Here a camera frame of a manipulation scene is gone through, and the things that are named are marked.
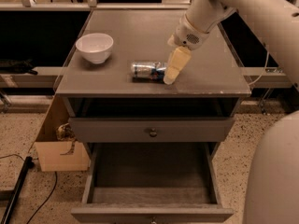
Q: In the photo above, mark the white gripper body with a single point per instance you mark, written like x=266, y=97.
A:
x=188, y=35

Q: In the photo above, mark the redbull can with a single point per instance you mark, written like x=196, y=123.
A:
x=148, y=70

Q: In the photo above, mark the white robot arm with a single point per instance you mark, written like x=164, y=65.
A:
x=273, y=186

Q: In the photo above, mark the grey drawer cabinet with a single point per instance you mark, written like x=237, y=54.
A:
x=209, y=87

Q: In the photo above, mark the grey upper drawer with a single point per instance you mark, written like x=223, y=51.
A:
x=97, y=130

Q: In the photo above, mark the open grey middle drawer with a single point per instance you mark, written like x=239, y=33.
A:
x=159, y=183

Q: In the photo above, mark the white bowl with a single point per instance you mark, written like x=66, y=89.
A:
x=95, y=48

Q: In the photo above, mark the black object on shelf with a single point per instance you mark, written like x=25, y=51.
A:
x=17, y=67

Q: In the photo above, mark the cardboard box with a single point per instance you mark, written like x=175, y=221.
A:
x=56, y=149

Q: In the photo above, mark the black bar on floor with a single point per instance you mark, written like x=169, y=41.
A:
x=11, y=196

